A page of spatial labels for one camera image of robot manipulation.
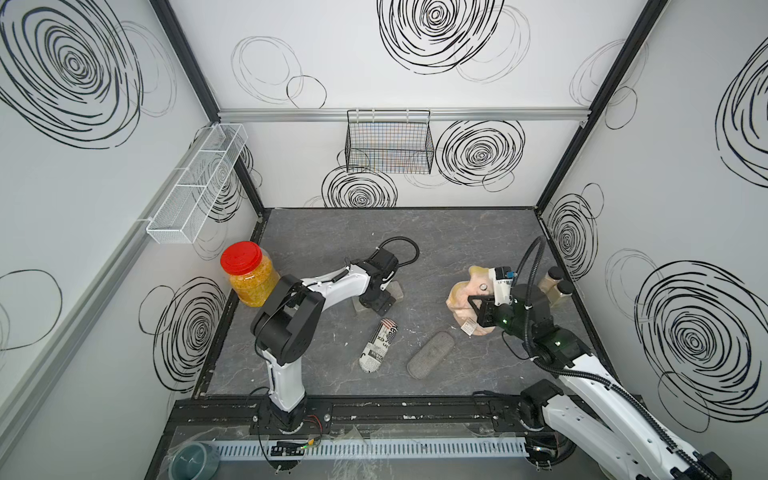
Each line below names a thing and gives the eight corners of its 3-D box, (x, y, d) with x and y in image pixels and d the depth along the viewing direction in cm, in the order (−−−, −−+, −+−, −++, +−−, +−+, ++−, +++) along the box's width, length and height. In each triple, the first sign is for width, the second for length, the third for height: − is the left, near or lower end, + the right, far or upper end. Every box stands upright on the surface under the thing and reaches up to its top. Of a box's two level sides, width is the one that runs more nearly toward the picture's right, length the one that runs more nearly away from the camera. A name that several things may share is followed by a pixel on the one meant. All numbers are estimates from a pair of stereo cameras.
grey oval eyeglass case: (417, 384, 81) (418, 381, 78) (403, 368, 83) (404, 364, 80) (455, 345, 88) (457, 340, 85) (441, 331, 90) (443, 327, 87)
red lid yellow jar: (242, 307, 95) (214, 273, 80) (252, 277, 102) (228, 241, 87) (276, 307, 95) (254, 273, 80) (284, 277, 103) (266, 241, 87)
